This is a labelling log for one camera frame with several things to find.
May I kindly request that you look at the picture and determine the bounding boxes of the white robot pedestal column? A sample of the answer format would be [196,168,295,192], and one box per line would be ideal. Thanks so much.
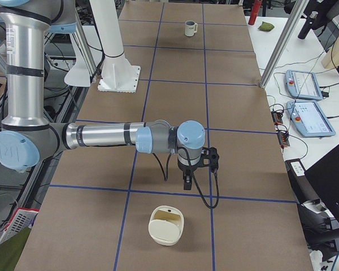
[90,0,141,93]

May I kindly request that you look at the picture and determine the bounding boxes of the black monitor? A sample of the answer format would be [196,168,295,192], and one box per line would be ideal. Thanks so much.
[305,144,339,222]

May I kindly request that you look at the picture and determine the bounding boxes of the red bottle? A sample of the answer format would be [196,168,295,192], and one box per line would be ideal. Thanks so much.
[248,0,262,25]

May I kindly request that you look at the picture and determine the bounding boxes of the lower teach pendant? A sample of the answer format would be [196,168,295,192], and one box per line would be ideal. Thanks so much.
[286,100,336,138]

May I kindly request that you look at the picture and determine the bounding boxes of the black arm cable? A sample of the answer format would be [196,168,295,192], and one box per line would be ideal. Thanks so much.
[153,152,220,209]

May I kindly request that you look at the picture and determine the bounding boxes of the white red plastic basket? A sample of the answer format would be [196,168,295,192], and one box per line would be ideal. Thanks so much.
[0,208,39,244]

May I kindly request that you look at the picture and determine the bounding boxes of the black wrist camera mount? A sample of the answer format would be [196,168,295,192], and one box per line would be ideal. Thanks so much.
[198,147,219,173]

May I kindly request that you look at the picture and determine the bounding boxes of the cream bin with swing lid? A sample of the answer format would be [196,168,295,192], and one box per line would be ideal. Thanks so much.
[148,206,184,246]

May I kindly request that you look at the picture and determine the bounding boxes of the black office chair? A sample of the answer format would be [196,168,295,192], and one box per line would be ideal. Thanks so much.
[285,159,339,261]

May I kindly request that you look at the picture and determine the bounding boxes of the black cylinder device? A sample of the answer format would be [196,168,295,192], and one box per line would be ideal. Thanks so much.
[298,11,319,40]

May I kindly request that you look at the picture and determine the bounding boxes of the white mug grey inside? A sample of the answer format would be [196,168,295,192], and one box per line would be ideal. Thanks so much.
[185,20,198,37]

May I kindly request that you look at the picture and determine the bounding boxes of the aluminium frame post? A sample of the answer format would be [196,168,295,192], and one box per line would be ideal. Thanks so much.
[259,0,309,89]

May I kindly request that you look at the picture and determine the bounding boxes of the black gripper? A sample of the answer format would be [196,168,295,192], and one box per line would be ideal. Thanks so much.
[177,162,201,190]

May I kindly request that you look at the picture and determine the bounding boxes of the brown paper table cover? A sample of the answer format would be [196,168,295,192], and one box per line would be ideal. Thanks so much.
[14,0,315,271]

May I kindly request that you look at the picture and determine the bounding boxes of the orange black connector box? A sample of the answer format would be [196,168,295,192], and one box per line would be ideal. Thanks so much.
[271,111,284,125]

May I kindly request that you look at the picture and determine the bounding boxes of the upper teach pendant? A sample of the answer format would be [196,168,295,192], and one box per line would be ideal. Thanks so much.
[285,69,323,100]

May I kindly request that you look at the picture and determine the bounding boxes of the green bean bag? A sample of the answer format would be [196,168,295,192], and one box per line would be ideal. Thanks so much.
[258,21,275,32]

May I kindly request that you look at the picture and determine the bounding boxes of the teach pendant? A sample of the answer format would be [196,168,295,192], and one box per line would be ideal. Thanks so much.
[286,100,336,138]
[285,69,323,100]

